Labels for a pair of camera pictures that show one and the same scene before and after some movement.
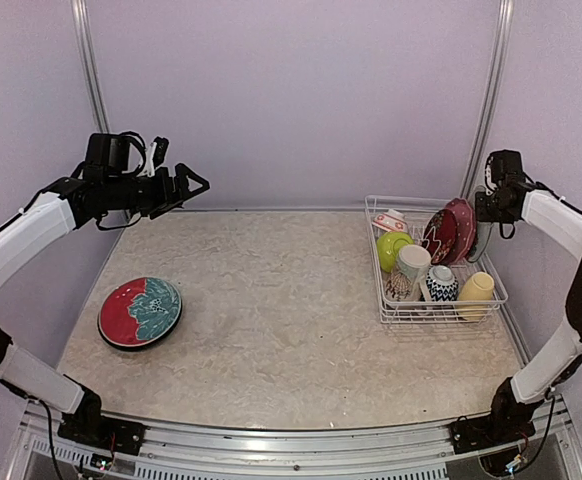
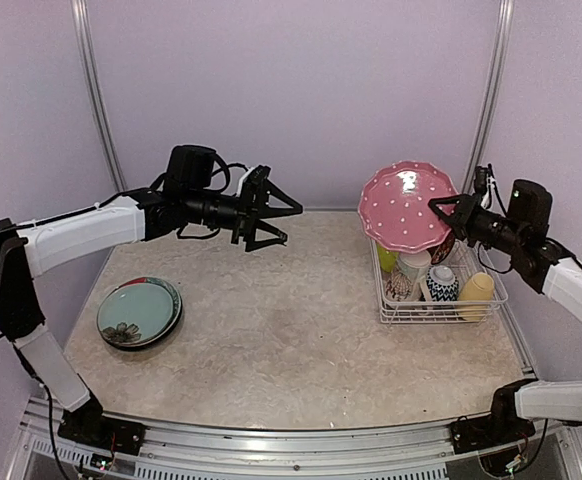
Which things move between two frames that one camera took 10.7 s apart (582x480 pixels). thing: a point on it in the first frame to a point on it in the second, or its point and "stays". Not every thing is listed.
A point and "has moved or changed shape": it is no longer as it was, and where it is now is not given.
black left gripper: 168,199 to 250,210
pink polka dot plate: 466,235 has moved or changed shape
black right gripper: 483,213 to 461,220
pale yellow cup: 478,286 stays
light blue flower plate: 484,231 has moved or changed shape
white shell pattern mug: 408,281 stays
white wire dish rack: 425,273 stays
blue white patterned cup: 442,284 stays
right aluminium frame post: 499,49 stays
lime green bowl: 388,247 stays
